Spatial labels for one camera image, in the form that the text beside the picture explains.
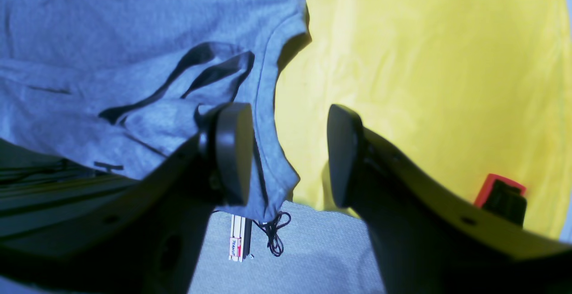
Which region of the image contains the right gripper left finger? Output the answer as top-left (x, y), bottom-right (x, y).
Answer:
top-left (1, 103), bottom-right (255, 294)

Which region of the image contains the red and black clamp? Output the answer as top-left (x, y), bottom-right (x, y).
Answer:
top-left (474, 174), bottom-right (528, 227)

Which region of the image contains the aluminium frame rail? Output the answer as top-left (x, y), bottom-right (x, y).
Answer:
top-left (0, 141), bottom-right (137, 238)

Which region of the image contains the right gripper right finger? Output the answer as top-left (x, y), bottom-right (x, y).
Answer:
top-left (327, 104), bottom-right (572, 294)

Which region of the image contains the yellow tablecloth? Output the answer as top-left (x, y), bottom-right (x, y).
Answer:
top-left (276, 0), bottom-right (571, 238)

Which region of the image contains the grey t-shirt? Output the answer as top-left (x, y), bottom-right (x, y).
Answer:
top-left (1, 0), bottom-right (308, 222)

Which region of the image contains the black floor cable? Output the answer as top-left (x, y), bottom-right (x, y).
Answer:
top-left (255, 211), bottom-right (292, 257)

